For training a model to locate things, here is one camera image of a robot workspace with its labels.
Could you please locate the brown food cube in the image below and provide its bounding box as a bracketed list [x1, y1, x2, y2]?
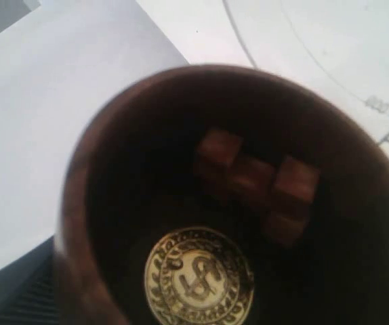
[272, 156, 321, 204]
[262, 206, 311, 248]
[196, 128, 243, 169]
[228, 154, 276, 205]

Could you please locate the clear plastic shaker cup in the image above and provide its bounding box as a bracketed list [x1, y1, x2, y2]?
[224, 1, 389, 157]

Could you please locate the white rectangular plastic tray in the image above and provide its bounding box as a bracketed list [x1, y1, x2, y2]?
[0, 1, 185, 269]

